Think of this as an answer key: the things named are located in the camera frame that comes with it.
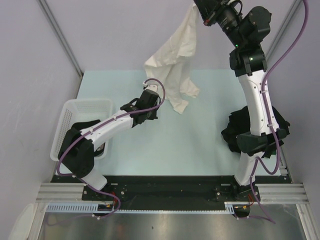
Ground white plastic laundry basket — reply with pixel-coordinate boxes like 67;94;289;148
50;98;114;162

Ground left aluminium corner post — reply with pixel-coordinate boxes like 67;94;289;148
37;0;85;77

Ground aluminium corner post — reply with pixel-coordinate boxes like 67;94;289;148
37;0;85;77
260;0;302;70

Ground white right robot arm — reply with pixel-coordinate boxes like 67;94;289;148
194;0;287;201

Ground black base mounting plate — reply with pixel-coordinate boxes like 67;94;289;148
82;174;261;218

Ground black t shirt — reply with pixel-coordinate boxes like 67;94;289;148
71;119;106;157

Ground aluminium frame rail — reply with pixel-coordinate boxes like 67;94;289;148
35;183;309;205

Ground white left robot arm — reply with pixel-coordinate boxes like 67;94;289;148
58;88;160;200

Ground stack of black t shirts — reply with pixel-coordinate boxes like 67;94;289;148
221;106;291;154

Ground white slotted cable duct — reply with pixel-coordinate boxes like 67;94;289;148
45;202;241;215

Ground white t shirt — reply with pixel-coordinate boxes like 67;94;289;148
144;3;200;114

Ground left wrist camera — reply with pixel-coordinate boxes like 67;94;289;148
142;82;158;93

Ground right aluminium corner post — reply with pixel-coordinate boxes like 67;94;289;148
260;0;302;70

